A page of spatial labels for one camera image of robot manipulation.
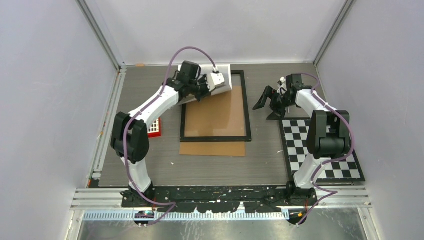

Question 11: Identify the black white checkerboard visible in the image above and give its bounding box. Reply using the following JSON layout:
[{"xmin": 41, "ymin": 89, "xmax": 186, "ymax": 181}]
[{"xmin": 278, "ymin": 113, "xmax": 365, "ymax": 184}]

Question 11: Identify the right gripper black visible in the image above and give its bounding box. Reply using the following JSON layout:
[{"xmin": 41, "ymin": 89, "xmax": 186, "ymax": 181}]
[{"xmin": 253, "ymin": 85, "xmax": 295, "ymax": 121}]

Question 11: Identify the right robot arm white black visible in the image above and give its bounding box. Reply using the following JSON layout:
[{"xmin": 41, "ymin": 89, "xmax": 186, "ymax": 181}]
[{"xmin": 253, "ymin": 73, "xmax": 355, "ymax": 205}]

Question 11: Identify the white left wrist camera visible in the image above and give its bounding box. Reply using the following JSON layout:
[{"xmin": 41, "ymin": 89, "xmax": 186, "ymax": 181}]
[{"xmin": 206, "ymin": 68, "xmax": 225, "ymax": 92}]

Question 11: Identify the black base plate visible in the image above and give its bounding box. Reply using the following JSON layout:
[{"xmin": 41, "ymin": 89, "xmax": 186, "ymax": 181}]
[{"xmin": 120, "ymin": 185, "xmax": 318, "ymax": 214}]

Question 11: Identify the red screw box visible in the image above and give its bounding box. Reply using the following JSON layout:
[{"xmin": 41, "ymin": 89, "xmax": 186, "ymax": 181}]
[{"xmin": 147, "ymin": 117, "xmax": 162, "ymax": 138}]

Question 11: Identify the brown fibreboard backing board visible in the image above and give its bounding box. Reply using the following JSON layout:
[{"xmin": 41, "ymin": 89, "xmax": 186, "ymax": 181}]
[{"xmin": 179, "ymin": 85, "xmax": 247, "ymax": 157}]

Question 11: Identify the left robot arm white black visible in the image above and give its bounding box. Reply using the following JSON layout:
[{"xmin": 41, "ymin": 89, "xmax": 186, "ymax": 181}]
[{"xmin": 110, "ymin": 61, "xmax": 210, "ymax": 207}]

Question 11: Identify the black picture frame with photo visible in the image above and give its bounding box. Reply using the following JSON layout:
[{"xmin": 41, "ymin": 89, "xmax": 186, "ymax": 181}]
[{"xmin": 179, "ymin": 69, "xmax": 252, "ymax": 143}]

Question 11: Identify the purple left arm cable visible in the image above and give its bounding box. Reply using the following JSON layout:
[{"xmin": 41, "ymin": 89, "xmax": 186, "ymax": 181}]
[{"xmin": 122, "ymin": 46, "xmax": 220, "ymax": 227}]

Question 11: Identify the landscape photo print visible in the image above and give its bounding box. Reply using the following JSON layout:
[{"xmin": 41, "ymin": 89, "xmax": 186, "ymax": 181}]
[{"xmin": 177, "ymin": 64, "xmax": 233, "ymax": 106}]

